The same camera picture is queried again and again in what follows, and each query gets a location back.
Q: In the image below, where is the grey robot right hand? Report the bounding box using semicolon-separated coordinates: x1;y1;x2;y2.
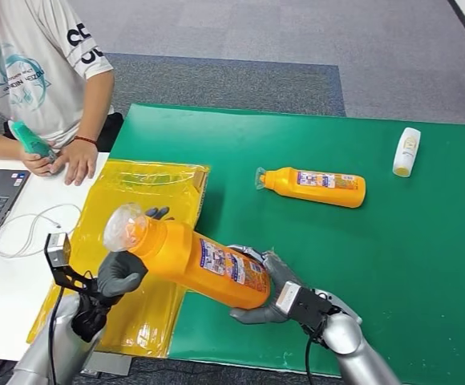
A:
228;245;309;326

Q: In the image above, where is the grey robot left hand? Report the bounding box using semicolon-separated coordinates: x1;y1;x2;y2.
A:
97;207;174;306

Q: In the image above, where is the orange bottle with clear cap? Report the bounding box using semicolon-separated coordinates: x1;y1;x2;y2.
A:
255;166;366;209
103;203;272;311

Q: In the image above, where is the teal plastic bottle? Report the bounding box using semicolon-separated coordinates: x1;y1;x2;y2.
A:
8;120;57;162

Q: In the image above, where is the white plastic bottle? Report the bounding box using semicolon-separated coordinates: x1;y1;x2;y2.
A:
392;127;422;178

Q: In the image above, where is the yellow plastic bag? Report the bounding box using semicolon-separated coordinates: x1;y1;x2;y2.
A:
27;159;211;359

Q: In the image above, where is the grey metal plate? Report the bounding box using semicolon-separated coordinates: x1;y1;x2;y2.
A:
80;351;132;377

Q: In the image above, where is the person's left hand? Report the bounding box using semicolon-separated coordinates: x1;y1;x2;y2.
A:
50;139;99;187

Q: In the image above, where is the person's hand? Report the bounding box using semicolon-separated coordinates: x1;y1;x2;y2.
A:
19;143;57;176
50;139;99;187

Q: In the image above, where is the green table mat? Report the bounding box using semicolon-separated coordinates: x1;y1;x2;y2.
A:
110;103;465;385

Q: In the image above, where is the person's right hand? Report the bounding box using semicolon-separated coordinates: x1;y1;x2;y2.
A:
19;143;57;176

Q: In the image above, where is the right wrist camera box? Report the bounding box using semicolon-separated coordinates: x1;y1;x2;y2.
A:
275;282;340;341

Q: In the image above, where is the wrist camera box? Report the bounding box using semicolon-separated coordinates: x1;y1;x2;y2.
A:
44;232;97;298
275;282;340;341

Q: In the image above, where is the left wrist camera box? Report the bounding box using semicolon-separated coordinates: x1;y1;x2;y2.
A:
44;232;97;298

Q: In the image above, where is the white cable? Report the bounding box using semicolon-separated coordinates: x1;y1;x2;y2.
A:
0;204;82;260

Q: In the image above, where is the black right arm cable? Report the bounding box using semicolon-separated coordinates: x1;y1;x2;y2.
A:
304;334;317;385

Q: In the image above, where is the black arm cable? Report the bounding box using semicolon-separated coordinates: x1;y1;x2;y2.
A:
304;334;317;385
48;286;65;385

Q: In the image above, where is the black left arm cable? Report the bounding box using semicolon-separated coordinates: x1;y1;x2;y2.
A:
48;286;65;385

